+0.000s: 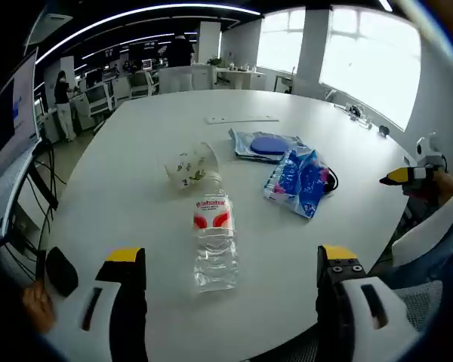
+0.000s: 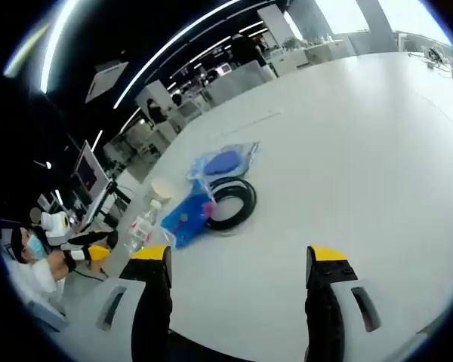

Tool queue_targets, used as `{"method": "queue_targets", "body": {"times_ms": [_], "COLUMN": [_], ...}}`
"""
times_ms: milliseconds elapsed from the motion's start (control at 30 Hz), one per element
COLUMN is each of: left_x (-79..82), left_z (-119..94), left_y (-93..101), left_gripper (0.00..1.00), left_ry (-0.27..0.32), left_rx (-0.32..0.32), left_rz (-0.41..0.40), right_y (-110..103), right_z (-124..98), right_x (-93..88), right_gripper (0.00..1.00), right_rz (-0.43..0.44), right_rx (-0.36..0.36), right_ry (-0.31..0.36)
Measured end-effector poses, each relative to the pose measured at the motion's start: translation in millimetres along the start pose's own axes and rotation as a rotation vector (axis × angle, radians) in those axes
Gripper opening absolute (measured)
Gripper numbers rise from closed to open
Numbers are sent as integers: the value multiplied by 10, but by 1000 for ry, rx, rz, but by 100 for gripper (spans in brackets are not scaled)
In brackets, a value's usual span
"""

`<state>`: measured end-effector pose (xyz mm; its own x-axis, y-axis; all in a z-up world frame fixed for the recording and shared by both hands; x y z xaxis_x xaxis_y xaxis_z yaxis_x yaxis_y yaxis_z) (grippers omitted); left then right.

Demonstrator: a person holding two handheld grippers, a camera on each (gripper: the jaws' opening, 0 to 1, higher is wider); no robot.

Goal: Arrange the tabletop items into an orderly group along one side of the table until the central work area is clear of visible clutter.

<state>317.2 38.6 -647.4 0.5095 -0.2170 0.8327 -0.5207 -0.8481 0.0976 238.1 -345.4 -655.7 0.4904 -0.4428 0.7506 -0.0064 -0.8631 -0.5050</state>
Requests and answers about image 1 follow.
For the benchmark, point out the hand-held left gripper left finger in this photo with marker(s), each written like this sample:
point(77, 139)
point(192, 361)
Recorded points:
point(128, 301)

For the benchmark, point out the clear bag with blue disc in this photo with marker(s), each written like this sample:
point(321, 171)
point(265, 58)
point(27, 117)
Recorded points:
point(266, 145)

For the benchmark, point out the grey mesh office chair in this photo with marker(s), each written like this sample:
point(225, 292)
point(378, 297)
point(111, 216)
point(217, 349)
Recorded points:
point(419, 301)

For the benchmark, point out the white flat strip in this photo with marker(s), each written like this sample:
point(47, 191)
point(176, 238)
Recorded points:
point(241, 119)

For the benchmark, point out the white side desk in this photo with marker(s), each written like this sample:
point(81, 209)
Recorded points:
point(7, 188)

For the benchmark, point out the large window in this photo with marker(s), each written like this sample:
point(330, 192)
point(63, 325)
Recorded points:
point(370, 68)
point(279, 41)

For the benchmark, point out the large monitor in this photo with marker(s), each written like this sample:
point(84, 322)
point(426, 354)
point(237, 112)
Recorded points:
point(15, 113)

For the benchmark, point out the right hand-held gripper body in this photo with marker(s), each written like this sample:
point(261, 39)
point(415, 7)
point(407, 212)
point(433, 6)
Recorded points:
point(432, 151)

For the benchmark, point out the person's blue jeans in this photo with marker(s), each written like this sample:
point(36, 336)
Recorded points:
point(451, 245)

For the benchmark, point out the white office chair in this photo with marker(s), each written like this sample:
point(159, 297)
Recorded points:
point(98, 100)
point(143, 84)

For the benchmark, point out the small black device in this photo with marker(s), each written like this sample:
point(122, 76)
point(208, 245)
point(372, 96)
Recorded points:
point(384, 130)

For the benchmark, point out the person's right hand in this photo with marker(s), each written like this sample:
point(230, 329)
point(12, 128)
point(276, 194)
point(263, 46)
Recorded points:
point(441, 188)

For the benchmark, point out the black rounded object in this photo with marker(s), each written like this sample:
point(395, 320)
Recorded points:
point(62, 271)

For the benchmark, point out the white office cabinet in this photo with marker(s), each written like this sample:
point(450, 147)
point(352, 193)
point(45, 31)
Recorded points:
point(177, 79)

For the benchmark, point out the clear plastic water bottle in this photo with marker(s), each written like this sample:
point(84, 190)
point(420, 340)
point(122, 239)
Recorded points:
point(213, 211)

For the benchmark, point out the blue plastic packet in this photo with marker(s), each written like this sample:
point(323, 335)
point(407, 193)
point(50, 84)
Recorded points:
point(298, 181)

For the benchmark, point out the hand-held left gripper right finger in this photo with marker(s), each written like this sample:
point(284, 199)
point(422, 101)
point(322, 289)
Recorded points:
point(330, 309)

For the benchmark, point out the person's left hand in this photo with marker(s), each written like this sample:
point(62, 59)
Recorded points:
point(39, 309)

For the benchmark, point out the white table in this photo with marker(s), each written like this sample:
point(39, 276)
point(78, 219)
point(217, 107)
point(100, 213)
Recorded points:
point(136, 151)

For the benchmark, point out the green potted plant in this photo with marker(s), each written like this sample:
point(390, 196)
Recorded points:
point(215, 61)

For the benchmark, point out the patterned paper cup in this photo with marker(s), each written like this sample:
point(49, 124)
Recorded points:
point(188, 166)

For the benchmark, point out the ceiling air vent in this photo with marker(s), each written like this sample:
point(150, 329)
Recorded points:
point(58, 20)

